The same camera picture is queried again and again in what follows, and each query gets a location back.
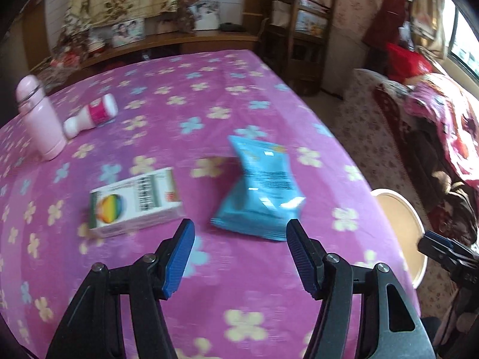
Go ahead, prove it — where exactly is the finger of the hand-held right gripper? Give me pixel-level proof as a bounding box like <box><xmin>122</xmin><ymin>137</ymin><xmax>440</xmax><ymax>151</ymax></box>
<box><xmin>418</xmin><ymin>231</ymin><xmax>474</xmax><ymax>270</ymax></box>

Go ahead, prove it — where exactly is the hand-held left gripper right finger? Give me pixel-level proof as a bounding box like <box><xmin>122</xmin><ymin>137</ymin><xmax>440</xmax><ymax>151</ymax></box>
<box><xmin>286</xmin><ymin>220</ymin><xmax>436</xmax><ymax>359</ymax></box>

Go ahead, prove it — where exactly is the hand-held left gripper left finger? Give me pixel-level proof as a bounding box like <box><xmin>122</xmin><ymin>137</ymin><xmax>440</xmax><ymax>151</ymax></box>
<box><xmin>45</xmin><ymin>219</ymin><xmax>196</xmax><ymax>359</ymax></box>

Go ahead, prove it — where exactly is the white plastic bucket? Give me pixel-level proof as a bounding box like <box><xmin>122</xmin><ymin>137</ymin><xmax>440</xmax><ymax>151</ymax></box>
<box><xmin>370</xmin><ymin>189</ymin><xmax>427</xmax><ymax>290</ymax></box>

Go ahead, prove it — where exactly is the blue snack packet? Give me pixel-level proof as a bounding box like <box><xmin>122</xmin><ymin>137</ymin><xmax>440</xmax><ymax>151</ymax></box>
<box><xmin>210</xmin><ymin>135</ymin><xmax>307</xmax><ymax>242</ymax></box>

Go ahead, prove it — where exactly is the white rainbow print box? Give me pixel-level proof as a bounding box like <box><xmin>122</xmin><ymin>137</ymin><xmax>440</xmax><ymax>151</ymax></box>
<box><xmin>89</xmin><ymin>168</ymin><xmax>186</xmax><ymax>239</ymax></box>

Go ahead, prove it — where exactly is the dark brown jacket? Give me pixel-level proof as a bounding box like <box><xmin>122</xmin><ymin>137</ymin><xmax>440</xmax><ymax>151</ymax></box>
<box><xmin>408</xmin><ymin>131</ymin><xmax>479</xmax><ymax>240</ymax></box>

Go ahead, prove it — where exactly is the floral covered sofa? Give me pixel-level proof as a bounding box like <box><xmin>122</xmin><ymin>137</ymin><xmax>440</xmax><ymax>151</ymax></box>
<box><xmin>333</xmin><ymin>68</ymin><xmax>479</xmax><ymax>307</ymax></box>

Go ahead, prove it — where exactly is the pink printed blanket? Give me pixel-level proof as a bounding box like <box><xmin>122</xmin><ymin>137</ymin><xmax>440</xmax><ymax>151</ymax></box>
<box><xmin>406</xmin><ymin>73</ymin><xmax>479</xmax><ymax>188</ymax></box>

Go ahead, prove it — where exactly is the white pink medicine bottle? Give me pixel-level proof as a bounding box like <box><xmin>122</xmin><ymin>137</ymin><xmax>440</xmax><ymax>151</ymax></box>
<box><xmin>63</xmin><ymin>94</ymin><xmax>119</xmax><ymax>139</ymax></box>

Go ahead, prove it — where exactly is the pink floral tablecloth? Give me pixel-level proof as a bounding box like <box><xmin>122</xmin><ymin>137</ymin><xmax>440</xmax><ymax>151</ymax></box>
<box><xmin>0</xmin><ymin>48</ymin><xmax>423</xmax><ymax>359</ymax></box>

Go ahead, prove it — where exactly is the red pillow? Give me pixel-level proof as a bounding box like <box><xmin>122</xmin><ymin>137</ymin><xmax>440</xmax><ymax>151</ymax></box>
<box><xmin>385</xmin><ymin>43</ymin><xmax>435</xmax><ymax>83</ymax></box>

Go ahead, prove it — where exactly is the pink water bottle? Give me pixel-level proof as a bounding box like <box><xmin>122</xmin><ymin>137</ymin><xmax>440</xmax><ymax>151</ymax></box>
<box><xmin>15</xmin><ymin>75</ymin><xmax>67</xmax><ymax>161</ymax></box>

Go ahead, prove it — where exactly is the window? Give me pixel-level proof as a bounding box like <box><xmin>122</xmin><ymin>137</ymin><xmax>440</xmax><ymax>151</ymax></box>
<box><xmin>449</xmin><ymin>7</ymin><xmax>479</xmax><ymax>79</ymax></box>

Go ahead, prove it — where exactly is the dark wooden rack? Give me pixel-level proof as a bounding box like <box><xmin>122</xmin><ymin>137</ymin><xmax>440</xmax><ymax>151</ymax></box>
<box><xmin>260</xmin><ymin>0</ymin><xmax>337</xmax><ymax>96</ymax></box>

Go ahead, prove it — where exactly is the wooden cabinet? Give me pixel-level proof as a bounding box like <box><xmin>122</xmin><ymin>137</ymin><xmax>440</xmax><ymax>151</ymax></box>
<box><xmin>30</xmin><ymin>32</ymin><xmax>260</xmax><ymax>79</ymax></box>

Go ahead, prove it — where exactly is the dark red hanging cloth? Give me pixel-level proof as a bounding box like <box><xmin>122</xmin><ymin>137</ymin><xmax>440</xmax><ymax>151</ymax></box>
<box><xmin>365</xmin><ymin>0</ymin><xmax>410</xmax><ymax>51</ymax></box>

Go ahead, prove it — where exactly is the framed photo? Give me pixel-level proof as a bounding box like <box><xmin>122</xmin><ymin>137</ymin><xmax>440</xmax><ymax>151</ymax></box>
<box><xmin>111</xmin><ymin>18</ymin><xmax>146</xmax><ymax>47</ymax></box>

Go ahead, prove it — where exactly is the plastic bag with red items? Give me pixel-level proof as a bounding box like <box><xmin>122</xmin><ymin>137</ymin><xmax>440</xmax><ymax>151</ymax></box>
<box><xmin>48</xmin><ymin>32</ymin><xmax>113</xmax><ymax>68</ymax></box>

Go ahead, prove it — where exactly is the brown floral cloth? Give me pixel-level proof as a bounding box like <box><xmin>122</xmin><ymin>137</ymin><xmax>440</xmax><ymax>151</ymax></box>
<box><xmin>178</xmin><ymin>0</ymin><xmax>204</xmax><ymax>32</ymax></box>

